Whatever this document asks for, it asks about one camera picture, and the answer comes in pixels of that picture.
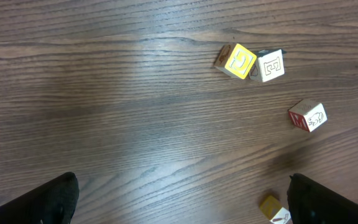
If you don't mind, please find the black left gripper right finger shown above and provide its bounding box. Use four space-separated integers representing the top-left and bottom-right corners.
287 173 358 224

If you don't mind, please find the cream E wooden block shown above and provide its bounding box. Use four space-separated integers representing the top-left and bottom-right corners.
249 49 286 82

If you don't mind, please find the yellow G wooden block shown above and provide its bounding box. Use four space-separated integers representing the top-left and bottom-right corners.
214 43 257 80

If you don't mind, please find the yellow crayon wooden block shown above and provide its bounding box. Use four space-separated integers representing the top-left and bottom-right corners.
259 195 291 224

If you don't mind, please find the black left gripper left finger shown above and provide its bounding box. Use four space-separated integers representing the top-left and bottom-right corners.
0 172 80 224

